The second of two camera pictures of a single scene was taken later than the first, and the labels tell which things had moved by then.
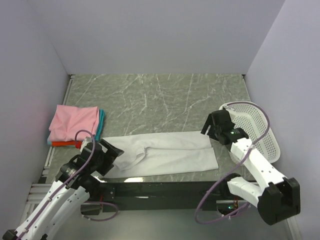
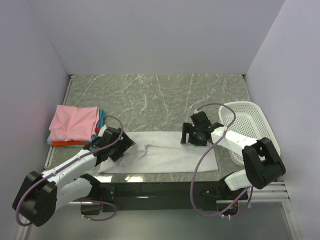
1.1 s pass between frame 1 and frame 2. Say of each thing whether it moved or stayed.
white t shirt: stayed
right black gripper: moved
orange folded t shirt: stayed
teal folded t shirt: stayed
